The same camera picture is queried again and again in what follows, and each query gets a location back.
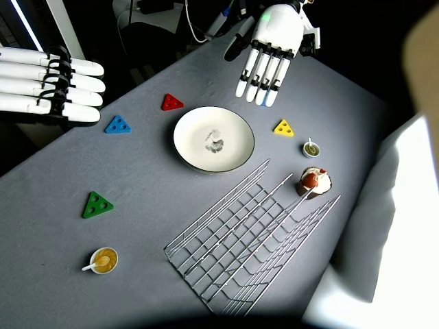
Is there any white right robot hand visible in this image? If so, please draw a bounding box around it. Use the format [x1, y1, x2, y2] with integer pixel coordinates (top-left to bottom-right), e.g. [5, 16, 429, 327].
[0, 45, 106, 128]

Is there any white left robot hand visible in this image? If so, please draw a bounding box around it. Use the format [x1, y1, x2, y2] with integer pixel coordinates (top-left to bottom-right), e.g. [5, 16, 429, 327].
[224, 3, 306, 108]

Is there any white tube with blue tip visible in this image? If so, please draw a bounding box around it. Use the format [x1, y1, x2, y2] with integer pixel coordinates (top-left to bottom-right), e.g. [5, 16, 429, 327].
[205, 0, 237, 38]

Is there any bright light strip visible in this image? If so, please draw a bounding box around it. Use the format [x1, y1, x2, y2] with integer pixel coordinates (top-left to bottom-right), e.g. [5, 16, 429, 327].
[9, 0, 44, 52]

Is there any yellow triangle block with holes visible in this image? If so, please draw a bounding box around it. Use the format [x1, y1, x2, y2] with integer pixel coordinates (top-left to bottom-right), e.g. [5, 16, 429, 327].
[273, 119, 295, 138]

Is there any blue triangle block with holes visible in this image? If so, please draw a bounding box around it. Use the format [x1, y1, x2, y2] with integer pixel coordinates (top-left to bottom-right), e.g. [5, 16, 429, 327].
[104, 114, 132, 134]

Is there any red triangle block with holes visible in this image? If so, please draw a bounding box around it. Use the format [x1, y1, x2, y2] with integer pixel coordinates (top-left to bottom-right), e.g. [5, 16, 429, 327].
[161, 93, 185, 112]

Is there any small bowl with green sauce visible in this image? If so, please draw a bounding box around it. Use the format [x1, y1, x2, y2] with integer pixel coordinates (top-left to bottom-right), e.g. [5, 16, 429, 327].
[302, 141, 322, 159]

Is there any black chair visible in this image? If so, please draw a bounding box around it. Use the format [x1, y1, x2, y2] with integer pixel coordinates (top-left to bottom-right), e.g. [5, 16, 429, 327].
[118, 20, 179, 69]

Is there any green triangle block with holes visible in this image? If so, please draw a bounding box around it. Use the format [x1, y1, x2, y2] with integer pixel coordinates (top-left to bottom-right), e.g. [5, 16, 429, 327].
[82, 191, 115, 219]

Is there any beige blurred object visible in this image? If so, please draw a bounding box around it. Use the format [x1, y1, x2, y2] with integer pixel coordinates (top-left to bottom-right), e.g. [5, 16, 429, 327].
[403, 5, 439, 114]

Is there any chocolate cupcake with cream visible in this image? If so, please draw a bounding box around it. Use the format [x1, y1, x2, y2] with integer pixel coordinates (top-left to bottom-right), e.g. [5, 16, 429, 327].
[296, 166, 333, 199]

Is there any white soup spoon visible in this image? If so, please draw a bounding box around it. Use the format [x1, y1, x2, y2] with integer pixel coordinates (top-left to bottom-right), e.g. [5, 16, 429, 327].
[81, 256, 111, 272]

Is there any white bowl with yellow soup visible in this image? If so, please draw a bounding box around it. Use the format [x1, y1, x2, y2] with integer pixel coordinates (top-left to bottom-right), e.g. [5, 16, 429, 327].
[89, 246, 119, 275]

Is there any white metal post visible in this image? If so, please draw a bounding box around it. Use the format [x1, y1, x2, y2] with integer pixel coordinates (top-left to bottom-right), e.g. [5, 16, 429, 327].
[46, 0, 86, 61]

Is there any white cable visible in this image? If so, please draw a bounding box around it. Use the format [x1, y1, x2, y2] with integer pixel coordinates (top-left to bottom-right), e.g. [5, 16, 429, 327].
[185, 0, 215, 44]

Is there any silver wire dish rack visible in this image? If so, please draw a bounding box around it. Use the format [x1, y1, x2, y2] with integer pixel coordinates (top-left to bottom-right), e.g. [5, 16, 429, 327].
[163, 158, 342, 317]

